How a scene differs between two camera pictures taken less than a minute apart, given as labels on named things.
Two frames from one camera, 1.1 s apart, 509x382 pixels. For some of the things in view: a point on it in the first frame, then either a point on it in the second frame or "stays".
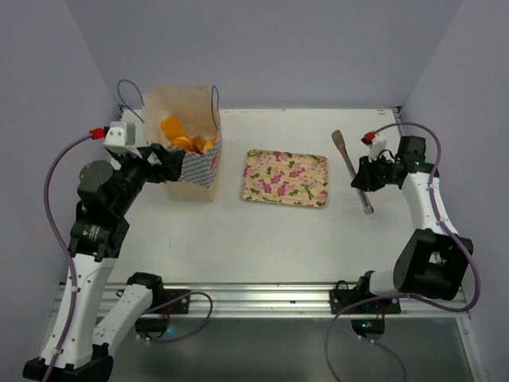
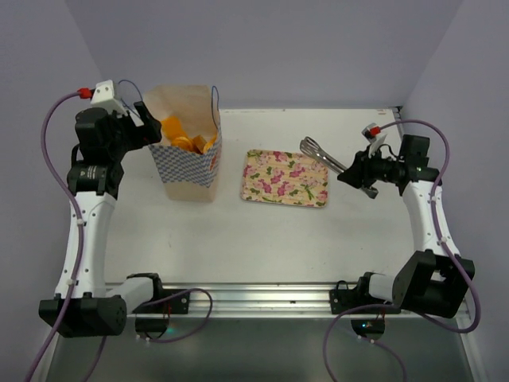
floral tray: (285, 177) stays
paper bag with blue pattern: (194, 107) stays
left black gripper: (170, 162) -> (151, 133)
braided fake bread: (172, 127) stays
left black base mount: (153, 327) stays
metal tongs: (338, 138) -> (310, 148)
